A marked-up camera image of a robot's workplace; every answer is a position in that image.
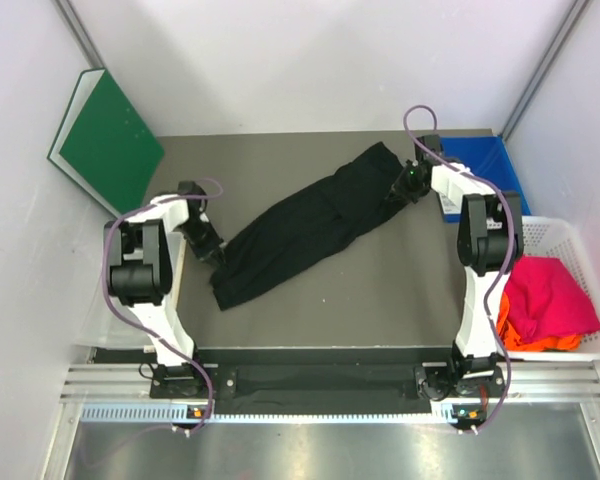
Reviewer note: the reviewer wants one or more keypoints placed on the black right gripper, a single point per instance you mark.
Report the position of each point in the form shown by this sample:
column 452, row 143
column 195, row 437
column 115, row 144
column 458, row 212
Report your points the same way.
column 398, row 187

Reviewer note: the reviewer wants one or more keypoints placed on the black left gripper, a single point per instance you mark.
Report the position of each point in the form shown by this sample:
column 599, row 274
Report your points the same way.
column 210, row 250

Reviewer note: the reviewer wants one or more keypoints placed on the black t shirt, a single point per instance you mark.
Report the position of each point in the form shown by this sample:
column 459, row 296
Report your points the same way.
column 314, row 223

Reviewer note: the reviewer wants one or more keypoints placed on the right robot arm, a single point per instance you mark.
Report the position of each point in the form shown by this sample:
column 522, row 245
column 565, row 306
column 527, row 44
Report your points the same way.
column 489, row 243

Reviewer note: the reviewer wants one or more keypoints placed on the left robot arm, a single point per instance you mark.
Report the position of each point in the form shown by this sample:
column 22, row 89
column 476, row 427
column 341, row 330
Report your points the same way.
column 137, row 279

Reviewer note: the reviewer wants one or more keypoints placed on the blue folder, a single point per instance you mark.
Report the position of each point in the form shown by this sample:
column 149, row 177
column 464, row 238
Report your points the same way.
column 488, row 158

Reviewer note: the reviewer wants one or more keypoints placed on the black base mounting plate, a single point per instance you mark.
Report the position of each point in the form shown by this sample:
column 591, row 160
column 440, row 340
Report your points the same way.
column 327, row 389

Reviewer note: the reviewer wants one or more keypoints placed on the green binder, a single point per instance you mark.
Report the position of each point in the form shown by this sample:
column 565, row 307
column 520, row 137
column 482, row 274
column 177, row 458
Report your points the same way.
column 104, row 146

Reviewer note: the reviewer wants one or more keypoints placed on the pink t shirt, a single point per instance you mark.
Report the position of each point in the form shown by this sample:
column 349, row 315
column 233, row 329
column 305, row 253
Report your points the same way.
column 543, row 308

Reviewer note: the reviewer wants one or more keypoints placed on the aluminium frame rail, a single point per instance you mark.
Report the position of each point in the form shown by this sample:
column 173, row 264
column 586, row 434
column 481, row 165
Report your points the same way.
column 117, row 393

